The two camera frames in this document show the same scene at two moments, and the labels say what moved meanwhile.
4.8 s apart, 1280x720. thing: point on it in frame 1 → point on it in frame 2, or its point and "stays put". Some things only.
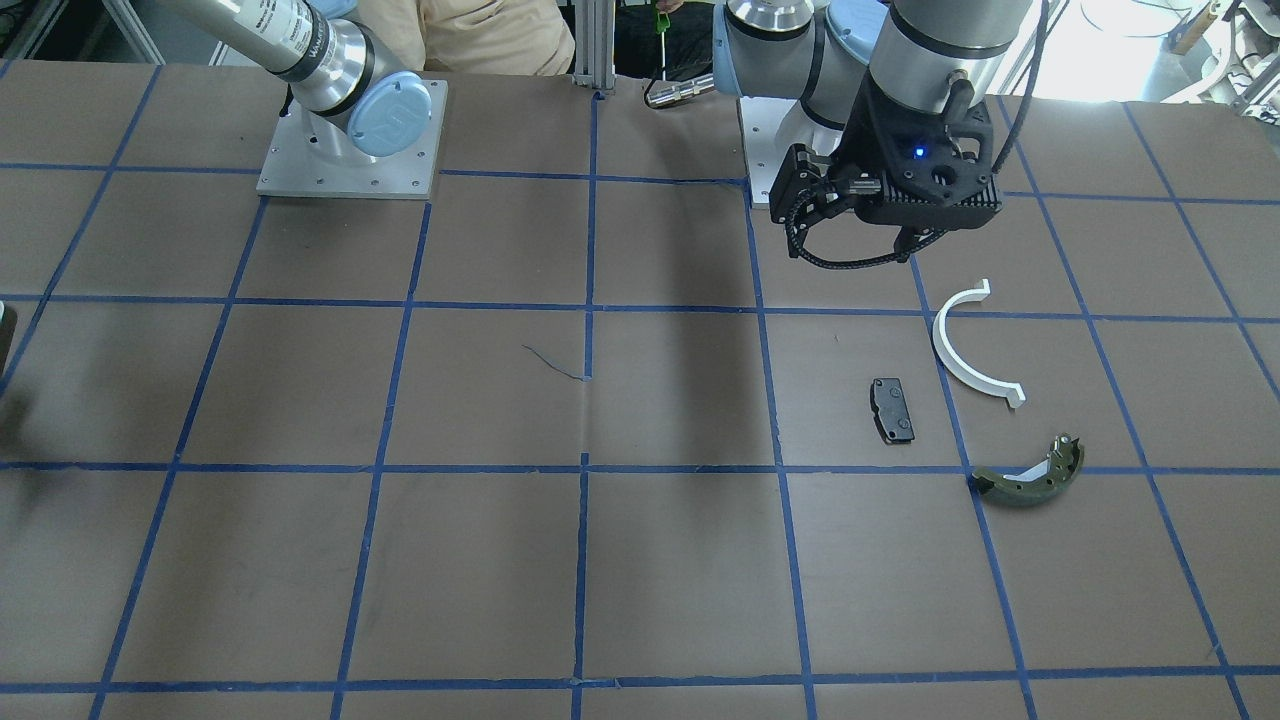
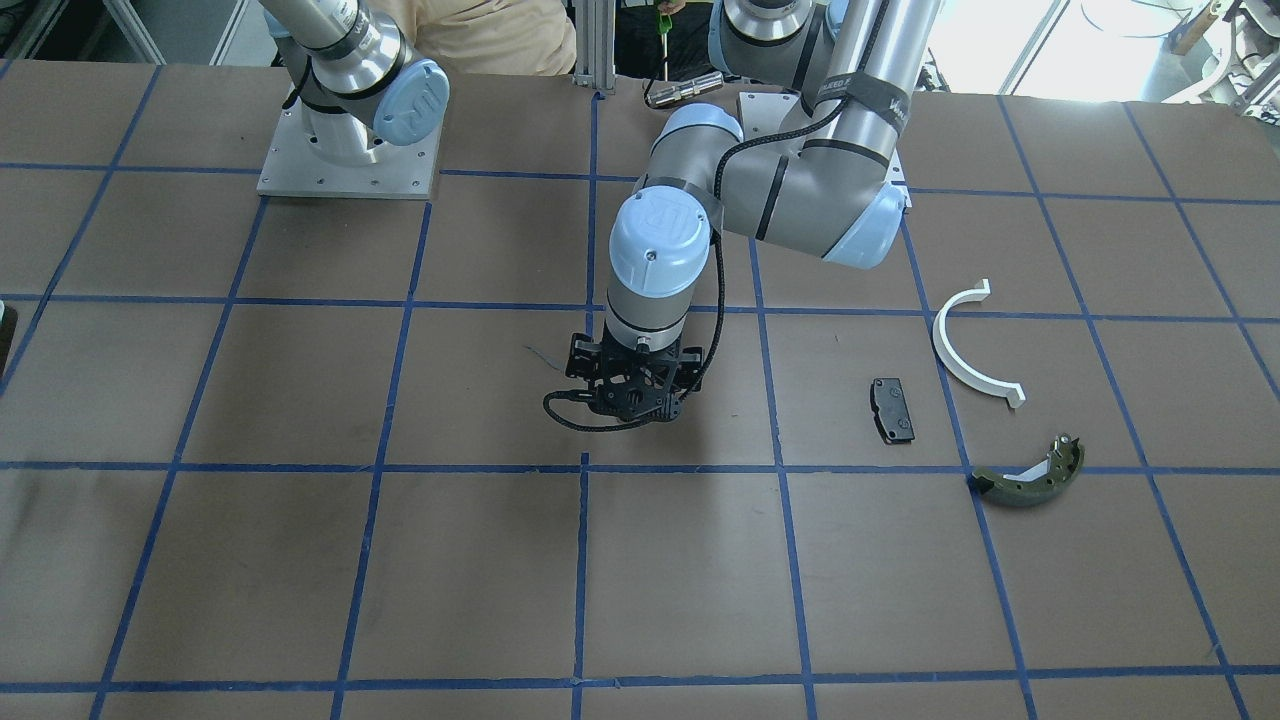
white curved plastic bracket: (946, 351) stays put
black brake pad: (891, 411) stays put
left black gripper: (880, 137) → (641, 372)
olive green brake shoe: (1042, 483) stays put
